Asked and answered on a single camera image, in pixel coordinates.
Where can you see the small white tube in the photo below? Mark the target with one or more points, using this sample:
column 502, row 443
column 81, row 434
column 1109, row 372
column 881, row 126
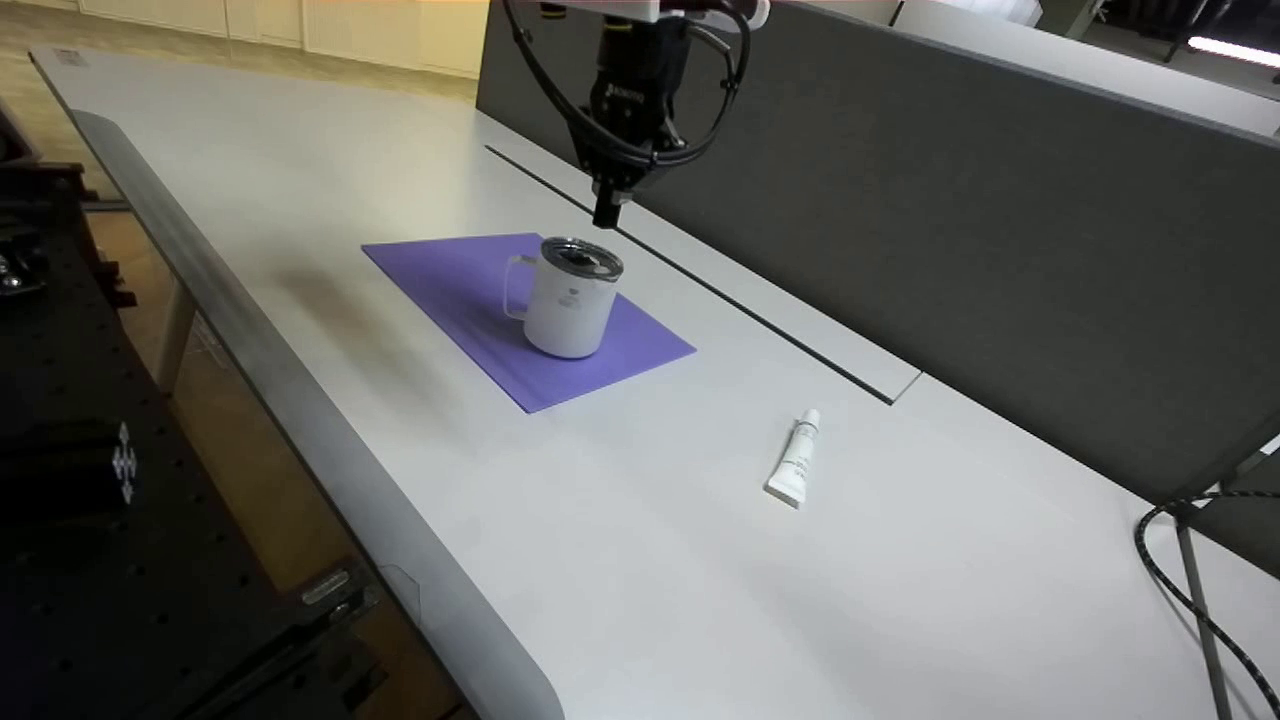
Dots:
column 792, row 463

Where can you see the gray metal table leg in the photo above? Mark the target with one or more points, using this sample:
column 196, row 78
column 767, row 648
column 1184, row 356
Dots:
column 173, row 343

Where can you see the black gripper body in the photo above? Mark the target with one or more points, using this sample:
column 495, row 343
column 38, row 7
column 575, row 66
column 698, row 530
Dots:
column 636, row 92

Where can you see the black round mug lid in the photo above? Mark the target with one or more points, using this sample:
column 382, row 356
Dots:
column 583, row 257

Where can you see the purple rectangular mat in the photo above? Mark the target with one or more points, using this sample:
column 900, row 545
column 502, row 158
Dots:
column 455, row 282

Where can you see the light wooden cabinet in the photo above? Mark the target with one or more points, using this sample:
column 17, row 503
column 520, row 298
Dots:
column 360, row 25

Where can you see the dark gray desk partition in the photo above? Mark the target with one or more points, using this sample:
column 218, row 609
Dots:
column 963, row 224

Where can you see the black perforated breadboard table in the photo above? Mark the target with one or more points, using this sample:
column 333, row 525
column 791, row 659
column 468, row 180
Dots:
column 81, row 535

